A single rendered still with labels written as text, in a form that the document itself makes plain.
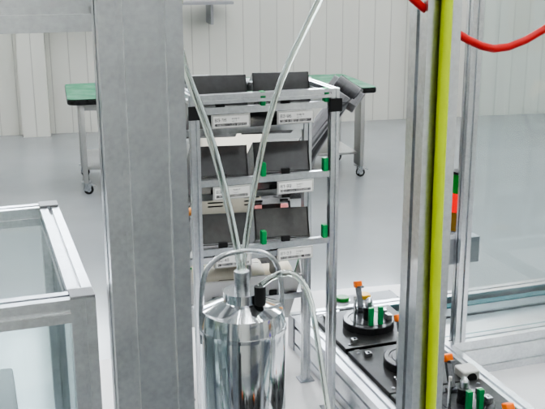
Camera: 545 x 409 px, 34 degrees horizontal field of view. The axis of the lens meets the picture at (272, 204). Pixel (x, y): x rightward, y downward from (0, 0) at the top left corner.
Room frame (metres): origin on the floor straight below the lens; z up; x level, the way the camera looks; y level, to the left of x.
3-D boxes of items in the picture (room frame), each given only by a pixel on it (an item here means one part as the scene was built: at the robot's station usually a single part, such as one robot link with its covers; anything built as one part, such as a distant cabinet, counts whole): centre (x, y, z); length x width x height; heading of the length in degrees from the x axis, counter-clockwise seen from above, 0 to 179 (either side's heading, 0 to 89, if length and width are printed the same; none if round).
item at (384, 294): (2.49, -0.27, 0.93); 0.21 x 0.07 x 0.06; 109
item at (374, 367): (2.02, -0.34, 1.01); 0.24 x 0.24 x 0.13; 19
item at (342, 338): (2.26, -0.26, 0.96); 0.24 x 0.24 x 0.02; 19
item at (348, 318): (2.26, -0.26, 0.98); 0.14 x 0.14 x 0.02
